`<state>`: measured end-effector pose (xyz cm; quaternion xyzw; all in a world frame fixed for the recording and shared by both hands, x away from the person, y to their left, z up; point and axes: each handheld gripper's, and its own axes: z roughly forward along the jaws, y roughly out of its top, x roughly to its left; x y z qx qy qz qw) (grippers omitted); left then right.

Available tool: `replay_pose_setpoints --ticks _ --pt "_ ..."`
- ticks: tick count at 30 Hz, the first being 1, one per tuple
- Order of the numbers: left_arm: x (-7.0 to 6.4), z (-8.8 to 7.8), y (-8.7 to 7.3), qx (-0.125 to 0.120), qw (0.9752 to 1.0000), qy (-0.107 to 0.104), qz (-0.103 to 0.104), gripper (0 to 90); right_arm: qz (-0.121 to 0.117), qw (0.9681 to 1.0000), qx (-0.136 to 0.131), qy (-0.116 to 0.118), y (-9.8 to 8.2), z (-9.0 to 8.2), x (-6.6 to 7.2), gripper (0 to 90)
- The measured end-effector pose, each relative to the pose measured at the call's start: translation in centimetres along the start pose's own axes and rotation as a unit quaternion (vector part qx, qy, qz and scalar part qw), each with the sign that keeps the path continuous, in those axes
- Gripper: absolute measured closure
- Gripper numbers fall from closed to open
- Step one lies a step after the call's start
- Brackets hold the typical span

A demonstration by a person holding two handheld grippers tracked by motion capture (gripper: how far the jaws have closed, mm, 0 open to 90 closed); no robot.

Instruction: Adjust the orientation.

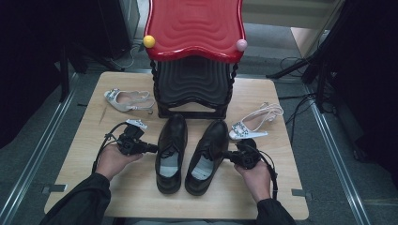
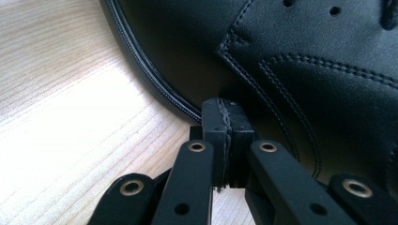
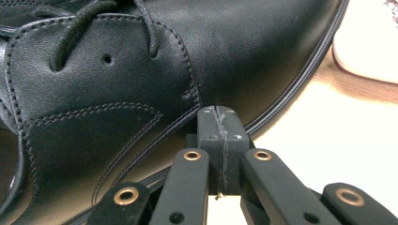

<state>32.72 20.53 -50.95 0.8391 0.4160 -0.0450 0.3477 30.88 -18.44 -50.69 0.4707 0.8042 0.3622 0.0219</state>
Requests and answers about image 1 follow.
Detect white buckled high-heel shoe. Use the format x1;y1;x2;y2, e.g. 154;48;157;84
103;88;157;114
228;101;285;141

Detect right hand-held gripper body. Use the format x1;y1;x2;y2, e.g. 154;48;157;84
235;130;269;171

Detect person's left hand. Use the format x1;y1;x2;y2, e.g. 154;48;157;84
94;143;144;182

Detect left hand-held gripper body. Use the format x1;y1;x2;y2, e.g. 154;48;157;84
115;118;148;157

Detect dark curtain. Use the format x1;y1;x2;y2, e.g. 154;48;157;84
0;0;132;148
325;0;398;186

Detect black tripod stand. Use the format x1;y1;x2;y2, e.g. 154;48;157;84
266;0;355;113

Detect black leather shoe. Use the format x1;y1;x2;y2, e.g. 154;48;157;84
155;112;189;195
184;119;230;197

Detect light wooden board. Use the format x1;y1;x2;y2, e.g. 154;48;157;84
290;26;327;58

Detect metal floor rail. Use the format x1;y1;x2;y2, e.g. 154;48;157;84
0;71;79;225
301;82;374;225

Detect white floor cable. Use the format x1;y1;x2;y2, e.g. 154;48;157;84
109;43;142;71

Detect person's right hand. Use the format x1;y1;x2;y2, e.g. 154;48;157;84
234;159;272;204

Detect grey floor bracket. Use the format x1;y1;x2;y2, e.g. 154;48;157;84
41;184;68;195
291;188;314;201

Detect red and black shoe rack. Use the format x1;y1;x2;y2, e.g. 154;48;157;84
143;0;249;120

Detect black floor cables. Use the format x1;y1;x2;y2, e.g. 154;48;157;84
277;55;317;144

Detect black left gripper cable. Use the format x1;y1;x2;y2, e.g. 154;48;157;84
91;121;130;174

